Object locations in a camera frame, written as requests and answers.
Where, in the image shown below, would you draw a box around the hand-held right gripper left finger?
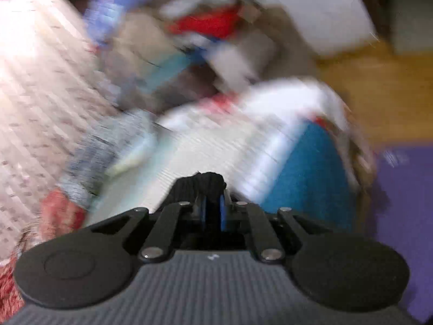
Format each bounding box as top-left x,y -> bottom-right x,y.
84,193 -> 208,265

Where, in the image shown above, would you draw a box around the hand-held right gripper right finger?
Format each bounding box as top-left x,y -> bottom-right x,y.
218,191 -> 334,265

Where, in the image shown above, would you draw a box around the black pants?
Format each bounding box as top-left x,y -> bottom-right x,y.
162,172 -> 228,212

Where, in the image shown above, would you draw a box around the striped teal and beige bedspread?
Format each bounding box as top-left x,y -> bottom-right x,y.
84,78 -> 376,234

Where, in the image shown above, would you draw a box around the pale green cloth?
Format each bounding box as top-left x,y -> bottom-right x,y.
108,134 -> 158,178

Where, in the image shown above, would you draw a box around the floral patchwork quilt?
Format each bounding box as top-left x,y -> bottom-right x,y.
0,108 -> 156,315

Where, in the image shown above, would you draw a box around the teal cloth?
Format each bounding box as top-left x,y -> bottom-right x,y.
142,53 -> 193,93

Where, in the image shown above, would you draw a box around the purple mat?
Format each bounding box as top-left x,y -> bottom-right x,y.
370,145 -> 433,324

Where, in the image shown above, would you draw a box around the red cloth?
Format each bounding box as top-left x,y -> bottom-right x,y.
168,5 -> 242,39

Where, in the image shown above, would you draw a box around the pink leaf print curtain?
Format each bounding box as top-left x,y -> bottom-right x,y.
0,0 -> 120,265

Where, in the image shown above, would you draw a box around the blue cloth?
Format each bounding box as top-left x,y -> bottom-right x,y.
83,0 -> 154,50

